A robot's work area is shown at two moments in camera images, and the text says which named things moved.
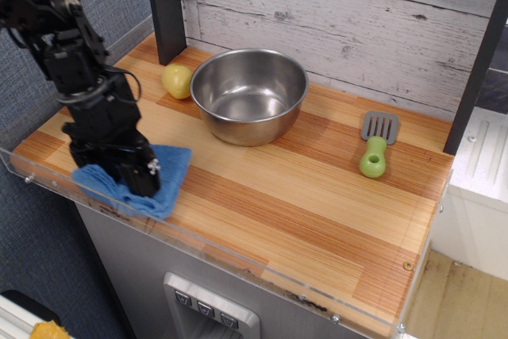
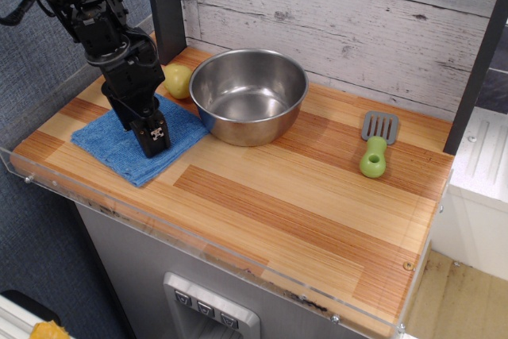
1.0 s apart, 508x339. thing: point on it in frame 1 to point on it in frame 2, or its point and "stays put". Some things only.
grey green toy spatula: (379, 129) stays put
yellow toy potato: (177, 80) stays put
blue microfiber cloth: (171, 163) to (116, 152)
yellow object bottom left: (48, 330) stays put
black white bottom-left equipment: (19, 316) stays put
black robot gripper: (105, 113) to (132, 71)
